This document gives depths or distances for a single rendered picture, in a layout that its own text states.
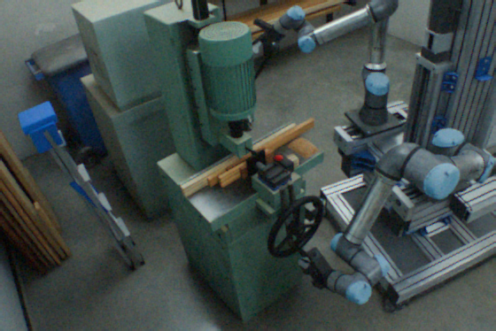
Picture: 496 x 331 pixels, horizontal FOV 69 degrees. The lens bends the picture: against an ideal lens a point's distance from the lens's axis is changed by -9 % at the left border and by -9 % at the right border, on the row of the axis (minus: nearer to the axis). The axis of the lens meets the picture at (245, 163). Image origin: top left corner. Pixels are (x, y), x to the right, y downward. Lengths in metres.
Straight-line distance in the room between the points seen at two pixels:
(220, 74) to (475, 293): 1.88
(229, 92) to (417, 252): 1.43
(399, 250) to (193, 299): 1.19
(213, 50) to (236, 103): 0.21
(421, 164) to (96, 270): 2.06
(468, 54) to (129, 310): 2.14
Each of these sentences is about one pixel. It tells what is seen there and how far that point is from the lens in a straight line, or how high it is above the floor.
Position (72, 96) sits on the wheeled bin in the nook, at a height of 0.67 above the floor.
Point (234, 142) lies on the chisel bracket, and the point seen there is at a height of 1.07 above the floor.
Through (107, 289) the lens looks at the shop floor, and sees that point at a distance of 2.55.
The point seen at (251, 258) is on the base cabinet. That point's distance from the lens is 1.80.
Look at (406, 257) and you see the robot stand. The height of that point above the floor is 0.21.
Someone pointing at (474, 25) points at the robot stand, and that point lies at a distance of 1.68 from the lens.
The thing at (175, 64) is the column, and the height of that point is 1.36.
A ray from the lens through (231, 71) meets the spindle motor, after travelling 1.31.
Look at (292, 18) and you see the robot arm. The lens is 1.93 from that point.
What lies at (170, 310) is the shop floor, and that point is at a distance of 2.35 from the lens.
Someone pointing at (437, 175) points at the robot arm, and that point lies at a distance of 1.23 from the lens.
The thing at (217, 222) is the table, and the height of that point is 0.88.
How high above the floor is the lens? 2.00
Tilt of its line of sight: 41 degrees down
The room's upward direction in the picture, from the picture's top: 7 degrees counter-clockwise
